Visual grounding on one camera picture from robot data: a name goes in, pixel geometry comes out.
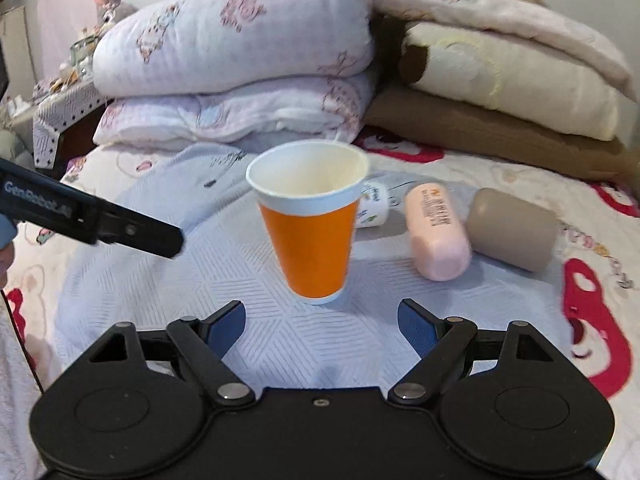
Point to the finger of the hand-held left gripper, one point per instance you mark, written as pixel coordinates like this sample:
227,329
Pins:
145,234

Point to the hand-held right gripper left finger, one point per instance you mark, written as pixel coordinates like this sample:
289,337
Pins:
229,324

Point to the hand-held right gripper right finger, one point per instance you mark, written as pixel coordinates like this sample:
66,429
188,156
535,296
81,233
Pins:
414,324

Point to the orange paper cup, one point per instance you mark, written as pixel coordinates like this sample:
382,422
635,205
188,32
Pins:
310,240

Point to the taupe plastic cup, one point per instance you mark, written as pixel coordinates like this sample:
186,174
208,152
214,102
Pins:
512,227

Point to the light blue quilted mat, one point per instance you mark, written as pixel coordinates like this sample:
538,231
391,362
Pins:
225,280

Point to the bedside table with patterned cloth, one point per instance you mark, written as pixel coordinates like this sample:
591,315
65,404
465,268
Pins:
60,110

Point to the pink bottle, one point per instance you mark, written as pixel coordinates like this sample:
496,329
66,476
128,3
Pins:
436,232

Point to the white printed bottle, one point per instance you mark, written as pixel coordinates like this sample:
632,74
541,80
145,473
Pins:
376,205

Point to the glass jar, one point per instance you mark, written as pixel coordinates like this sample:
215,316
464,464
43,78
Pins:
82,54

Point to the lilac folded quilt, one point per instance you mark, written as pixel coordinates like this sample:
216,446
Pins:
235,110

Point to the brown pillow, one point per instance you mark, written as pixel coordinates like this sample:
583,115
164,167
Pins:
490,132

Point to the plush doll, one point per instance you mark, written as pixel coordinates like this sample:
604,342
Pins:
111,0

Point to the white floral folded quilt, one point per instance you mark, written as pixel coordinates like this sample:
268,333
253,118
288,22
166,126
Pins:
240,30

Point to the cream pillow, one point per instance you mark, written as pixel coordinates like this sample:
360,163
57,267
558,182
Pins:
510,80

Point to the pink folded quilt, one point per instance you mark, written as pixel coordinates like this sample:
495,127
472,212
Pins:
500,20

